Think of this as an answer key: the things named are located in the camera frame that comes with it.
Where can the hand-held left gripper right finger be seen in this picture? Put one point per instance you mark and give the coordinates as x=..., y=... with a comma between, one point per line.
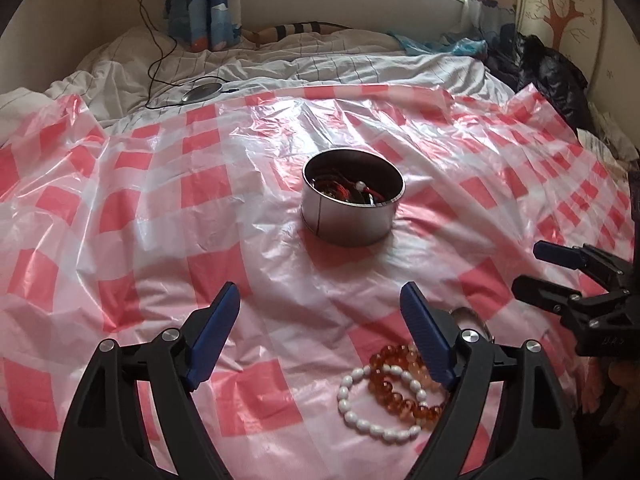
x=425, y=335

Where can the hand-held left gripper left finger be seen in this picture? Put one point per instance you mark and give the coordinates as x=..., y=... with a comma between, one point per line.
x=215, y=335

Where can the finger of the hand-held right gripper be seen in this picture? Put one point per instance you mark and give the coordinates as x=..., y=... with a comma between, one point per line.
x=540, y=292
x=557, y=252

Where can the silver bangle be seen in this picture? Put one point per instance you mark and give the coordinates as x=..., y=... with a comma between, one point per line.
x=475, y=314

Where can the round silver metal tin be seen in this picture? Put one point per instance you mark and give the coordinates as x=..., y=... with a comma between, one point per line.
x=345, y=225

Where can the red white checkered plastic sheet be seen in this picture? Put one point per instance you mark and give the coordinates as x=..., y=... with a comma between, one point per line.
x=150, y=210

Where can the black puffer jacket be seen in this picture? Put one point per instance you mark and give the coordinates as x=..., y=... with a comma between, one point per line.
x=550, y=80

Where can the blue plastic bag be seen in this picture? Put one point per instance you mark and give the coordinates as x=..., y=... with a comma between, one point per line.
x=465, y=46

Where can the round grey charging pad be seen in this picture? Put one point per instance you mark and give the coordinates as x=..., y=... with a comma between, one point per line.
x=202, y=91

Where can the pale cartoon print curtain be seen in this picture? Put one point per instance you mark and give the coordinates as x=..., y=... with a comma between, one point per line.
x=487, y=10

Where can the white striped quilt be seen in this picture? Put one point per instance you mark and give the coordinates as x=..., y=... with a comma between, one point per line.
x=350, y=67

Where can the blue cartoon print curtain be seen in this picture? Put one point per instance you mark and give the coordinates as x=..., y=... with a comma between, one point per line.
x=205, y=20

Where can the striped pillow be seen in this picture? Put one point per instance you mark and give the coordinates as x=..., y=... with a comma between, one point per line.
x=300, y=28

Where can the tree wall decal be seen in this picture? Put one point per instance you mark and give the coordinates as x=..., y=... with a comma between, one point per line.
x=555, y=15

